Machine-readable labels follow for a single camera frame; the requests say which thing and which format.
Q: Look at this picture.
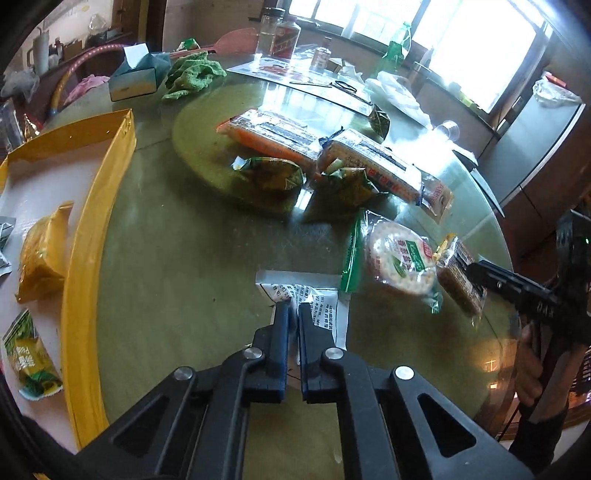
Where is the grey refrigerator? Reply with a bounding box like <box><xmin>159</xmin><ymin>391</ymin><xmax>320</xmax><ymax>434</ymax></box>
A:
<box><xmin>478</xmin><ymin>96</ymin><xmax>586</xmax><ymax>207</ymax></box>

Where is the white thermos tumbler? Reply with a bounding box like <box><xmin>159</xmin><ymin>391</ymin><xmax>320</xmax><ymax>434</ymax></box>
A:
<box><xmin>31</xmin><ymin>28</ymin><xmax>49</xmax><ymax>76</ymax></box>

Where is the yellow cardboard tray box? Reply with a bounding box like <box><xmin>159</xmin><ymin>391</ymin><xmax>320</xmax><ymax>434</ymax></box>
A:
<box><xmin>1</xmin><ymin>109</ymin><xmax>136</xmax><ymax>452</ymax></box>

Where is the green plastic bottle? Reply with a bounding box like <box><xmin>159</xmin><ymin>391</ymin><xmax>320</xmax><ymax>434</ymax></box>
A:
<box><xmin>374</xmin><ymin>22</ymin><xmax>412</xmax><ymax>78</ymax></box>

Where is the silver foil snack packet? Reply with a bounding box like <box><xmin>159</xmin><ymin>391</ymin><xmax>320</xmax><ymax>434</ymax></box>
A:
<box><xmin>0</xmin><ymin>216</ymin><xmax>16</xmax><ymax>277</ymax></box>

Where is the orange cracker pack upside down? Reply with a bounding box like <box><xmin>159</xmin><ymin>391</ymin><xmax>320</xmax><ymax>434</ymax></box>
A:
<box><xmin>216</xmin><ymin>108</ymin><xmax>322</xmax><ymax>172</ymax></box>

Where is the blue edged cracker pack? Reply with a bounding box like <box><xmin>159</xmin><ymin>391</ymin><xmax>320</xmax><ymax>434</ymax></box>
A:
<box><xmin>317</xmin><ymin>128</ymin><xmax>454</xmax><ymax>223</ymax></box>

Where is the small glass medicine bottle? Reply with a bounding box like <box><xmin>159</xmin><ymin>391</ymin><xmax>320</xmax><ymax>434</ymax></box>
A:
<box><xmin>310</xmin><ymin>37</ymin><xmax>332</xmax><ymax>74</ymax></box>

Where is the person right hand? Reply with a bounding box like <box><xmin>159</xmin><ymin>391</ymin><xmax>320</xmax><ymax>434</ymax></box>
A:
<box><xmin>515</xmin><ymin>325</ymin><xmax>543</xmax><ymax>407</ymax></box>

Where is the pink cloth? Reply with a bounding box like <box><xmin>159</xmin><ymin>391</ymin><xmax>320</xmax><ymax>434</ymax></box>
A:
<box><xmin>63</xmin><ymin>74</ymin><xmax>110</xmax><ymax>107</ymax></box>

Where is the small green triangular packet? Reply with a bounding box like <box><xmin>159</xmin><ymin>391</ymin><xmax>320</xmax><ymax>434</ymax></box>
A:
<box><xmin>369</xmin><ymin>105</ymin><xmax>391</xmax><ymax>139</ymax></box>

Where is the golden gourd ornament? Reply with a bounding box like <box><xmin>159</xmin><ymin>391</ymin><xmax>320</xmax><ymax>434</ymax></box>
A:
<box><xmin>23</xmin><ymin>113</ymin><xmax>43</xmax><ymax>142</ymax></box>

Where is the clear glass jar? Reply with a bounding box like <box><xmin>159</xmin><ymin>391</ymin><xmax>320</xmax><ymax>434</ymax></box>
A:
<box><xmin>256</xmin><ymin>7</ymin><xmax>286</xmax><ymax>57</ymax></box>

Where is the pink hula hoop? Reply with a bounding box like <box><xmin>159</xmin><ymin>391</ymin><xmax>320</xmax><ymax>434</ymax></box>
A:
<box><xmin>48</xmin><ymin>43</ymin><xmax>125</xmax><ymax>117</ymax></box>

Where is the liquor bottle red label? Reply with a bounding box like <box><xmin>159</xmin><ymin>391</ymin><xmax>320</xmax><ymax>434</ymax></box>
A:
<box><xmin>270</xmin><ymin>14</ymin><xmax>301</xmax><ymax>60</ymax></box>

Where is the green pea snack bag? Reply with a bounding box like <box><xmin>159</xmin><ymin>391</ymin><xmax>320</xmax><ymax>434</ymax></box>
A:
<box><xmin>2</xmin><ymin>309</ymin><xmax>63</xmax><ymax>401</ymax></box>

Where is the green yellow snack bag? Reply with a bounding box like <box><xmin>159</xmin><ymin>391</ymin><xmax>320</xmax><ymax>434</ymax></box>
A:
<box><xmin>231</xmin><ymin>157</ymin><xmax>305</xmax><ymax>192</ymax></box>

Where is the blue tissue box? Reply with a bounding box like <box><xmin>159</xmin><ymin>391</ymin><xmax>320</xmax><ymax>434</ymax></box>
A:
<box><xmin>108</xmin><ymin>43</ymin><xmax>171</xmax><ymax>102</ymax></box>

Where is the pink fly swatter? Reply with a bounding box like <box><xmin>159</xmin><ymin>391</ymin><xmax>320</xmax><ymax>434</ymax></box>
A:
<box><xmin>169</xmin><ymin>27</ymin><xmax>259</xmax><ymax>60</ymax></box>

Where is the green cloth rag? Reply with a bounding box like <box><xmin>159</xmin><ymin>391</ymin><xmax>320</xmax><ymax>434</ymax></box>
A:
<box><xmin>162</xmin><ymin>52</ymin><xmax>226</xmax><ymax>101</ymax></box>

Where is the brown bar snack pack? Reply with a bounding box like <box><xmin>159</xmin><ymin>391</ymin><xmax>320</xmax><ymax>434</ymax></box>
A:
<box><xmin>434</xmin><ymin>234</ymin><xmax>487</xmax><ymax>319</ymax></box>

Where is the round rice cracker pack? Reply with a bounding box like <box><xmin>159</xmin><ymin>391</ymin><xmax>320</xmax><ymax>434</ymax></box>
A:
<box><xmin>339</xmin><ymin>209</ymin><xmax>443</xmax><ymax>314</ymax></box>

